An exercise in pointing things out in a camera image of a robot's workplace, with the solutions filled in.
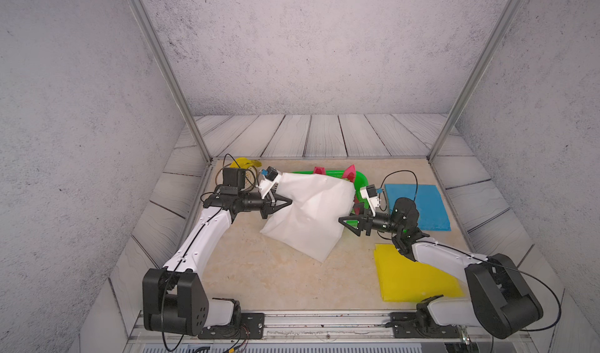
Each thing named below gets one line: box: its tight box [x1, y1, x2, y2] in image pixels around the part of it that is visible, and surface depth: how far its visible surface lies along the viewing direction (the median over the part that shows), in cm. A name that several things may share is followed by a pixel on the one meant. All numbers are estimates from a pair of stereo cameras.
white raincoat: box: [259, 173, 356, 263], surface depth 76 cm
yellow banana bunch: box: [229, 156, 263, 170], surface depth 116 cm
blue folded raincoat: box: [384, 184, 452, 232], surface depth 104 cm
